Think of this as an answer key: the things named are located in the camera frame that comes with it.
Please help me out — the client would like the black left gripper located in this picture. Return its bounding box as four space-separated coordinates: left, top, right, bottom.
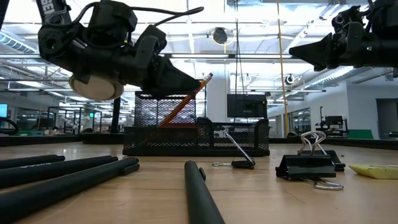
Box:
76 0 201 96

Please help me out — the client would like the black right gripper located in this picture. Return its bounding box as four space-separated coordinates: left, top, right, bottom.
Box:
288 0 398 72

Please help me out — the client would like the orange pencil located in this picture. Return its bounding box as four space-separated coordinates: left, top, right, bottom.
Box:
159 72 214 128

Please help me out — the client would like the black mesh desk organizer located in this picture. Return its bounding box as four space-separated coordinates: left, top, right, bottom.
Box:
123 91 271 157

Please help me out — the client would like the black binder clip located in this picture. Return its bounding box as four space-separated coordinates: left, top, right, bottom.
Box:
298 149 346 172
275 130 345 191
212 126 256 170

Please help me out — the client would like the black pen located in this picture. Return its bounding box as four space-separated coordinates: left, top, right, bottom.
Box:
0 154 65 170
184 160 225 224
0 155 118 189
0 157 140 224

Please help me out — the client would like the black background workstation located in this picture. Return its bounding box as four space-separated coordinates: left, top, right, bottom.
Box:
315 106 349 138

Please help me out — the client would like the black background monitor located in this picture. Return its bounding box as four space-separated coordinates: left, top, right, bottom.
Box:
226 93 268 118

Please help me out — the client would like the green panel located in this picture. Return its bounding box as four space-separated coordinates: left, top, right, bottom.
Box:
347 129 374 140

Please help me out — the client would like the yellow hanging cable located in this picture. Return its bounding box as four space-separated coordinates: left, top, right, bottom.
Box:
275 0 289 138

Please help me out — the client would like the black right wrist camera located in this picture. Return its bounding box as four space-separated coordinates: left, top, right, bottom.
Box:
331 4 364 34

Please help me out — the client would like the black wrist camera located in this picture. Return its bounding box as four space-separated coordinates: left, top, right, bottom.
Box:
331 4 364 34
136 24 168 46

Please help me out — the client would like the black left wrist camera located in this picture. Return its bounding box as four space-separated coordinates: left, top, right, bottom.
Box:
136 24 168 46

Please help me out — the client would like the black hanging cable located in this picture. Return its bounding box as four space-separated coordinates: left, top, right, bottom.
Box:
233 0 242 96

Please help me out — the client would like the black aluminium table frame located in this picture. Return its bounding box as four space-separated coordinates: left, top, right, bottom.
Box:
0 133 398 151

